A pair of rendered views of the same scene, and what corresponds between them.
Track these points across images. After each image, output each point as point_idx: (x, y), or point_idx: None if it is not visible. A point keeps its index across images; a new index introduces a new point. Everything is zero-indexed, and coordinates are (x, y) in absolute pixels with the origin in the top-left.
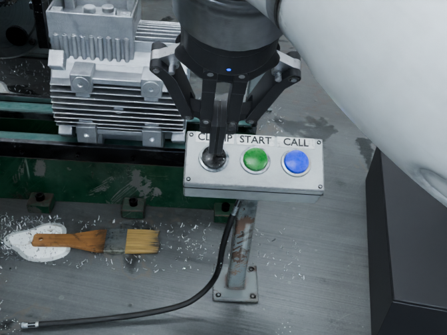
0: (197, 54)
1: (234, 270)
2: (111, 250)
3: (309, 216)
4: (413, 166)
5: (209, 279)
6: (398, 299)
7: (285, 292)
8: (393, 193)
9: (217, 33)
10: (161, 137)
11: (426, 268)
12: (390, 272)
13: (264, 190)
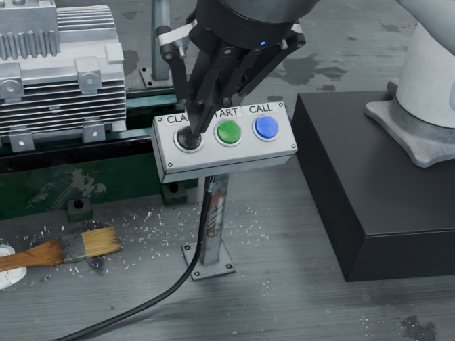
0: (230, 32)
1: (208, 246)
2: (72, 258)
3: (252, 179)
4: None
5: (182, 261)
6: (369, 233)
7: (256, 255)
8: (329, 141)
9: (274, 6)
10: (104, 129)
11: (380, 201)
12: (353, 212)
13: (243, 160)
